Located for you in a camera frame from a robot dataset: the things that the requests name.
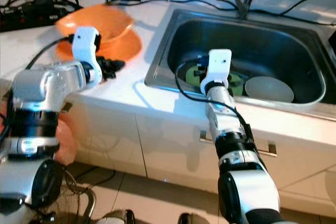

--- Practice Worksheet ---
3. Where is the green plate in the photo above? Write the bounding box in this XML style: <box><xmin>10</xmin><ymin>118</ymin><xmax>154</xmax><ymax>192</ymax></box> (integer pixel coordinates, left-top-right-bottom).
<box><xmin>176</xmin><ymin>61</ymin><xmax>247</xmax><ymax>97</ymax></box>

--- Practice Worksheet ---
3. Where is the orange plastic bowl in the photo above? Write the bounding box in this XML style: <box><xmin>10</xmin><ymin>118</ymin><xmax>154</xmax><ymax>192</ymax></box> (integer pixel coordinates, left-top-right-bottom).
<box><xmin>55</xmin><ymin>5</ymin><xmax>135</xmax><ymax>42</ymax></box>

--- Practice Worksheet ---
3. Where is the orange plastic plate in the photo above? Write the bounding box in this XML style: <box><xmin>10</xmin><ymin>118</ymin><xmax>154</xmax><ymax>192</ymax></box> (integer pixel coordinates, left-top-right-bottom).
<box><xmin>57</xmin><ymin>30</ymin><xmax>143</xmax><ymax>62</ymax></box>

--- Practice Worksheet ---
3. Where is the white cabinet door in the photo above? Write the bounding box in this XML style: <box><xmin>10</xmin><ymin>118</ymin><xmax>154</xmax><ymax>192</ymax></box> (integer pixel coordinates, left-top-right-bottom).
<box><xmin>58</xmin><ymin>85</ymin><xmax>146</xmax><ymax>177</ymax></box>
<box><xmin>146</xmin><ymin>103</ymin><xmax>336</xmax><ymax>204</ymax></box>

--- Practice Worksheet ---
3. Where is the grey bowl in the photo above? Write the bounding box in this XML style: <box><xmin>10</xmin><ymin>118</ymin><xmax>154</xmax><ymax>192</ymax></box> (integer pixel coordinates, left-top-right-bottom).
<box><xmin>244</xmin><ymin>76</ymin><xmax>295</xmax><ymax>103</ymax></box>

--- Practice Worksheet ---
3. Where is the stainless steel sink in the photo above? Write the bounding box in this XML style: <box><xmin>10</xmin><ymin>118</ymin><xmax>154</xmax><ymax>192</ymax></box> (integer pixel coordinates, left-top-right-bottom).
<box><xmin>145</xmin><ymin>8</ymin><xmax>336</xmax><ymax>114</ymax></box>

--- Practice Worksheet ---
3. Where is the black power strip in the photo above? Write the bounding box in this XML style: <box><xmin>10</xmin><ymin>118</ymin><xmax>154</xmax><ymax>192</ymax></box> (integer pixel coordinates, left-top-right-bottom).
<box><xmin>0</xmin><ymin>9</ymin><xmax>61</xmax><ymax>31</ymax></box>

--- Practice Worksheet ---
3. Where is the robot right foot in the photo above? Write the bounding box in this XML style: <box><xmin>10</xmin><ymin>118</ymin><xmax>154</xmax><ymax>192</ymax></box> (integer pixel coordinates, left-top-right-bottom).
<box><xmin>178</xmin><ymin>214</ymin><xmax>211</xmax><ymax>224</ymax></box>

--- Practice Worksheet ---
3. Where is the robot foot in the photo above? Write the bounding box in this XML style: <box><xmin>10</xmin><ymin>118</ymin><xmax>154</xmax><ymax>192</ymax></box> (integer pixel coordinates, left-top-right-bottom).
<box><xmin>178</xmin><ymin>214</ymin><xmax>211</xmax><ymax>224</ymax></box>
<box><xmin>102</xmin><ymin>209</ymin><xmax>134</xmax><ymax>224</ymax></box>

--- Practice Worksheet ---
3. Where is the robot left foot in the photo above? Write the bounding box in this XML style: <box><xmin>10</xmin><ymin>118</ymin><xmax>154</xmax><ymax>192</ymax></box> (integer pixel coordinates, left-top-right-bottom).
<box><xmin>102</xmin><ymin>209</ymin><xmax>134</xmax><ymax>224</ymax></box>

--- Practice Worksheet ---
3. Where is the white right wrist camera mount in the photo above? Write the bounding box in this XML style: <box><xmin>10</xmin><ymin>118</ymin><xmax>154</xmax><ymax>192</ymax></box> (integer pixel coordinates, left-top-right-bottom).
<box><xmin>201</xmin><ymin>49</ymin><xmax>233</xmax><ymax>91</ymax></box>

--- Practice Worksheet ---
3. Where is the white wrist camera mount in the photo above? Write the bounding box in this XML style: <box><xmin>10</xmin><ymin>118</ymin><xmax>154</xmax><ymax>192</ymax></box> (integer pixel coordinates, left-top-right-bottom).
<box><xmin>201</xmin><ymin>49</ymin><xmax>233</xmax><ymax>91</ymax></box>
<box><xmin>72</xmin><ymin>26</ymin><xmax>102</xmax><ymax>87</ymax></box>

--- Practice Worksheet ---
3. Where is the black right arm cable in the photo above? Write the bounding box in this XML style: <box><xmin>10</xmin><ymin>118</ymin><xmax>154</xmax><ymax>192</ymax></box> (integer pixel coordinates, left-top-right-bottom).
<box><xmin>176</xmin><ymin>61</ymin><xmax>253</xmax><ymax>141</ymax></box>

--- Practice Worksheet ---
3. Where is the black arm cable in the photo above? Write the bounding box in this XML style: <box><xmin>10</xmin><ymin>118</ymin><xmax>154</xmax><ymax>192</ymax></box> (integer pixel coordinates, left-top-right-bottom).
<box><xmin>25</xmin><ymin>35</ymin><xmax>75</xmax><ymax>73</ymax></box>
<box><xmin>176</xmin><ymin>61</ymin><xmax>253</xmax><ymax>141</ymax></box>

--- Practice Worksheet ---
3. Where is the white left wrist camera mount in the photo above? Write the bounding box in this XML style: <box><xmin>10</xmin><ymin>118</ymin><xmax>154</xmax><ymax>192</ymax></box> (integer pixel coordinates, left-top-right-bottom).
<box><xmin>72</xmin><ymin>26</ymin><xmax>102</xmax><ymax>87</ymax></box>

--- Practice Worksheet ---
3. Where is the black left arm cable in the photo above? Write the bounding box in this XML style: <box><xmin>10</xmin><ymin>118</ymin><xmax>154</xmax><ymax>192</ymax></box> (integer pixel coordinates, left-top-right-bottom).
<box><xmin>25</xmin><ymin>35</ymin><xmax>75</xmax><ymax>73</ymax></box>

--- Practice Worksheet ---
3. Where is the bronze cabinet handle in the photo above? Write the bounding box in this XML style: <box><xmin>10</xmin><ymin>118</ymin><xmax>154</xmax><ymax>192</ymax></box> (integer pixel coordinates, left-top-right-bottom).
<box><xmin>199</xmin><ymin>130</ymin><xmax>277</xmax><ymax>156</ymax></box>

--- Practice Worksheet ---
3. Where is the wire mesh basket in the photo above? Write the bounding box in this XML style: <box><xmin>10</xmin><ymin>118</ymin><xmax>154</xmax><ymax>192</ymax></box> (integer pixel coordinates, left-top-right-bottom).
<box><xmin>63</xmin><ymin>169</ymin><xmax>98</xmax><ymax>224</ymax></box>

